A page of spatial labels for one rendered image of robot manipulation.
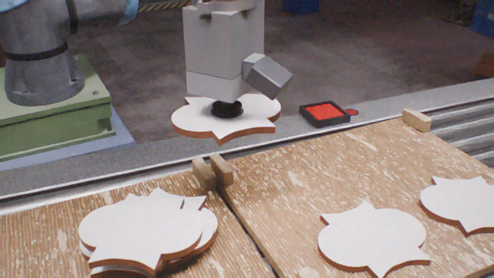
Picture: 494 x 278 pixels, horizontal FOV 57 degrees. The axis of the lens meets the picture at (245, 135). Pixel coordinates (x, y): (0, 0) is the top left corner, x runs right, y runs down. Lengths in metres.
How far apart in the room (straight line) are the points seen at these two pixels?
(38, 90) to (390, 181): 0.66
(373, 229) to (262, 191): 0.17
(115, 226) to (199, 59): 0.22
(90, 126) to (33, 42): 0.19
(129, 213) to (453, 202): 0.44
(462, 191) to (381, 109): 0.33
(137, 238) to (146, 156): 0.29
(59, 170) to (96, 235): 0.28
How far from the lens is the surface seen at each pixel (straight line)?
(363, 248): 0.59
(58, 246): 0.64
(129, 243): 0.55
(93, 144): 0.98
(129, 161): 0.81
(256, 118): 0.58
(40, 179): 0.82
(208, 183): 0.67
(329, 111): 0.94
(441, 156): 0.83
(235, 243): 0.60
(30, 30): 0.93
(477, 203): 0.72
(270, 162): 0.75
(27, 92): 0.98
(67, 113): 0.96
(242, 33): 0.53
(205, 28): 0.52
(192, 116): 0.59
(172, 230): 0.55
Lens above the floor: 1.34
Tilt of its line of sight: 29 degrees down
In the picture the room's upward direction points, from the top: straight up
